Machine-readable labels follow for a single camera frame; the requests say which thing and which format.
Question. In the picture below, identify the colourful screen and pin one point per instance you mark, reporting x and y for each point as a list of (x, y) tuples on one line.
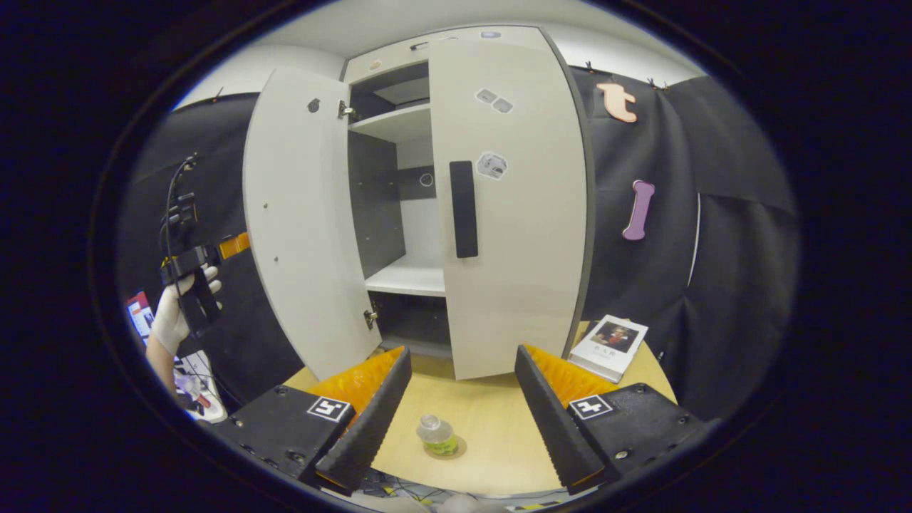
[(140, 317)]

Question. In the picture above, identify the white cluttered side table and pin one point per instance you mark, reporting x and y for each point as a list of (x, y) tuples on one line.
[(203, 388)]

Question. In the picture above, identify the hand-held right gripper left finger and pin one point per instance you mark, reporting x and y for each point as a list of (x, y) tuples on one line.
[(370, 420)]

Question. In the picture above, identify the black backdrop cloth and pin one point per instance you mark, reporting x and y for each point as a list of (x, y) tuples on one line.
[(712, 285)]

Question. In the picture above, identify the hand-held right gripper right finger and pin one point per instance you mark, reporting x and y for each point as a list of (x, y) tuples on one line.
[(548, 420)]

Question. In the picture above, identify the round brown coaster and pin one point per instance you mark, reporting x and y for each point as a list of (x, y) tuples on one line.
[(460, 449)]

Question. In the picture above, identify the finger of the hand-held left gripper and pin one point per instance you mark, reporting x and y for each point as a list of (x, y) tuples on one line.
[(235, 245)]

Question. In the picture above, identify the clear bottle with green label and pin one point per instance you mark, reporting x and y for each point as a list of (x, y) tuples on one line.
[(436, 434)]

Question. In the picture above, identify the white and grey cabinet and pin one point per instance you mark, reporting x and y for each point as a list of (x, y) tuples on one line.
[(377, 199)]

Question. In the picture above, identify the white cabinet door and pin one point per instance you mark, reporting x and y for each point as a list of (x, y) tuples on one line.
[(527, 285), (299, 228)]

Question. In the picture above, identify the white book with portrait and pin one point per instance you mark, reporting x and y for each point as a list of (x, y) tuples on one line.
[(613, 345)]

